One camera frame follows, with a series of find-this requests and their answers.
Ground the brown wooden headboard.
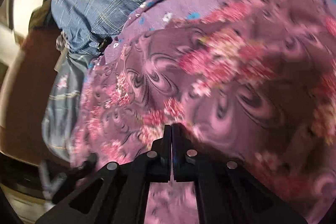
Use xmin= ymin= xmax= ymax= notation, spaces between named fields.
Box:
xmin=1 ymin=27 xmax=67 ymax=166

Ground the purple pink floral garment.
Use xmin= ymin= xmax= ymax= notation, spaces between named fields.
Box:
xmin=70 ymin=0 xmax=335 ymax=223

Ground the purple floral bed sheet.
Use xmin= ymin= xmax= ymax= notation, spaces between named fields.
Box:
xmin=87 ymin=0 xmax=335 ymax=76

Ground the olive green cloth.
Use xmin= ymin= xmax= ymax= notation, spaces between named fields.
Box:
xmin=29 ymin=0 xmax=57 ymax=31

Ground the small grey crumpled cloth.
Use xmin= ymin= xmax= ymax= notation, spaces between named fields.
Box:
xmin=56 ymin=31 xmax=70 ymax=52

